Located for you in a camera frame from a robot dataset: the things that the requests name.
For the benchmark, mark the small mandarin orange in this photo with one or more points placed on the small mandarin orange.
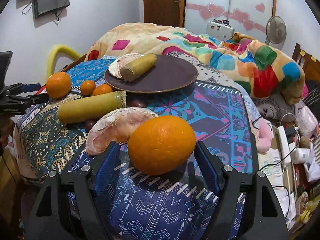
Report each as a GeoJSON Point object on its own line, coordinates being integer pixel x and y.
{"type": "Point", "coordinates": [87, 88]}
{"type": "Point", "coordinates": [102, 89]}

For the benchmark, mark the brown wooden door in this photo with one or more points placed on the brown wooden door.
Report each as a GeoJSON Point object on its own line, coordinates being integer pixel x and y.
{"type": "Point", "coordinates": [164, 12]}

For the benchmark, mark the blue patterned bed cover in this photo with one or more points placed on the blue patterned bed cover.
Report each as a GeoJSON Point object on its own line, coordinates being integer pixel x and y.
{"type": "Point", "coordinates": [174, 205]}

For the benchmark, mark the large plain orange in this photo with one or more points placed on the large plain orange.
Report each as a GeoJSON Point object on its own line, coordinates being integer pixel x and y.
{"type": "Point", "coordinates": [161, 144]}

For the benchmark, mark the dark purple passion fruit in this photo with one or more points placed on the dark purple passion fruit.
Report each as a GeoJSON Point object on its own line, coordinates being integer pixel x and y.
{"type": "Point", "coordinates": [135, 103]}
{"type": "Point", "coordinates": [89, 124]}

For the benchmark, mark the pink plush toy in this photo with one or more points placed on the pink plush toy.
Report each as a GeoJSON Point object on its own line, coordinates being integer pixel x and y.
{"type": "Point", "coordinates": [265, 136]}

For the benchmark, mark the large orange with sticker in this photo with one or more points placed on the large orange with sticker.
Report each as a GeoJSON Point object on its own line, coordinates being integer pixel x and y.
{"type": "Point", "coordinates": [58, 85]}

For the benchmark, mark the wooden headboard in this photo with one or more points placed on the wooden headboard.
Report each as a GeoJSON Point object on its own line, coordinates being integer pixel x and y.
{"type": "Point", "coordinates": [309, 63]}

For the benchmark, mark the peeled pomelo segment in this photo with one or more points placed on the peeled pomelo segment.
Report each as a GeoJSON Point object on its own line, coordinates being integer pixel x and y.
{"type": "Point", "coordinates": [118, 125]}

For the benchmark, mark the pomelo segment on plate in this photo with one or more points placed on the pomelo segment on plate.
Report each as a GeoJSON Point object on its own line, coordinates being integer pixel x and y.
{"type": "Point", "coordinates": [120, 62]}

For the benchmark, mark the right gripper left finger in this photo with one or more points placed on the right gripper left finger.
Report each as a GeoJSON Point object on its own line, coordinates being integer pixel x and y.
{"type": "Point", "coordinates": [106, 177]}

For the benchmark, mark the colourful patchwork blanket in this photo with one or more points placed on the colourful patchwork blanket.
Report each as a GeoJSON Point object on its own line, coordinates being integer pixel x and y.
{"type": "Point", "coordinates": [261, 69]}

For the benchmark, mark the long sugarcane stick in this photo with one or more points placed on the long sugarcane stick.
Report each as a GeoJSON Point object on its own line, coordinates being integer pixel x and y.
{"type": "Point", "coordinates": [90, 108]}

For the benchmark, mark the white wardrobe with hearts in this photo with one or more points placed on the white wardrobe with hearts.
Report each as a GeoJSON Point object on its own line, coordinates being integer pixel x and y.
{"type": "Point", "coordinates": [248, 17]}

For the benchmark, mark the yellow foam tube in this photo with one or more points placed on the yellow foam tube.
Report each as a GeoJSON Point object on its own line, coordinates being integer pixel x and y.
{"type": "Point", "coordinates": [58, 51]}

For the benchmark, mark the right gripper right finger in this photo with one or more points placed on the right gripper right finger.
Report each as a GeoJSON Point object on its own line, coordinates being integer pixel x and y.
{"type": "Point", "coordinates": [210, 167]}

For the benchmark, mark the white electric fan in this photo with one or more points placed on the white electric fan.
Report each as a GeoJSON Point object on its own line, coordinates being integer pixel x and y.
{"type": "Point", "coordinates": [276, 31]}

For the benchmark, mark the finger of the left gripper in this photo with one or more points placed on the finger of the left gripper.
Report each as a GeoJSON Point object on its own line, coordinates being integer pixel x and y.
{"type": "Point", "coordinates": [36, 99]}
{"type": "Point", "coordinates": [31, 87]}

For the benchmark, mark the short sugarcane stick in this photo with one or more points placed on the short sugarcane stick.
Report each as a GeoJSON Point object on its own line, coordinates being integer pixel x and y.
{"type": "Point", "coordinates": [138, 67]}

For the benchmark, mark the white box appliance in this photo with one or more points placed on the white box appliance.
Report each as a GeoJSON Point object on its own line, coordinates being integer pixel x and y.
{"type": "Point", "coordinates": [220, 29]}

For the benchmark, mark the wall mounted monitor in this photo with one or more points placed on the wall mounted monitor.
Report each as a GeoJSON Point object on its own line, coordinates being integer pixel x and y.
{"type": "Point", "coordinates": [42, 7]}

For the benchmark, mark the white power strip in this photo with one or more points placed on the white power strip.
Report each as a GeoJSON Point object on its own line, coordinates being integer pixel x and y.
{"type": "Point", "coordinates": [284, 146]}

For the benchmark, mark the dark brown round plate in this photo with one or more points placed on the dark brown round plate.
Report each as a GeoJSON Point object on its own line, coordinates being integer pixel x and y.
{"type": "Point", "coordinates": [169, 73]}

